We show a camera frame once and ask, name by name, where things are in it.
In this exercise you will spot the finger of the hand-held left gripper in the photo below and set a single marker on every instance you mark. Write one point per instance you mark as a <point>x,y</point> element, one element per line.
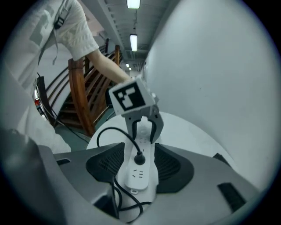
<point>159,125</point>
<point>130,125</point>

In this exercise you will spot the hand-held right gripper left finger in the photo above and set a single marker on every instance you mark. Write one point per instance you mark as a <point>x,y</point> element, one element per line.
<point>76,175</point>

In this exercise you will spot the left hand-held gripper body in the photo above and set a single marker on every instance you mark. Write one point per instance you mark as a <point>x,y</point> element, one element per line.
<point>129,99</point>

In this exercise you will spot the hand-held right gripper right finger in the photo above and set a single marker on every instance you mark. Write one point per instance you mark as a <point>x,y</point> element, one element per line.
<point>197,175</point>

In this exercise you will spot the white power strip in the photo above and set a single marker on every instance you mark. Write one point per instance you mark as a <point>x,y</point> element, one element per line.
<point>136,182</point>

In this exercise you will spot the person's left forearm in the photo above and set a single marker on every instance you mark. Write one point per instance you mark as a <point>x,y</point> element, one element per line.
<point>107,63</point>

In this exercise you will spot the dark wooden chair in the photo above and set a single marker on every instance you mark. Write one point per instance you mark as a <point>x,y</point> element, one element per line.
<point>79,94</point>

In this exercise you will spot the ceiling light panel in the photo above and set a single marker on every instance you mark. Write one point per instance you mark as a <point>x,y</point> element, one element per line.
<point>133,4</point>
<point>133,42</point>

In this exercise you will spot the person in white shirt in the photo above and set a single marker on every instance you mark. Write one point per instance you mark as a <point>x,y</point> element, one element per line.
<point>26,44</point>

